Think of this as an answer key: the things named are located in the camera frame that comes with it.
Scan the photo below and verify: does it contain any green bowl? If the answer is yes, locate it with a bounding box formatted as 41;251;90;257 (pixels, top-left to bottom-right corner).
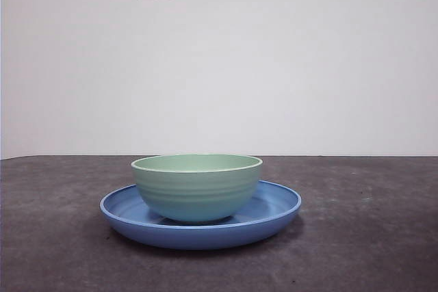
130;153;264;223

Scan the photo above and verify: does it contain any blue plate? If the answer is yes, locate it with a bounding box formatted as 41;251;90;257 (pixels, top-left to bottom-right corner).
99;178;302;251

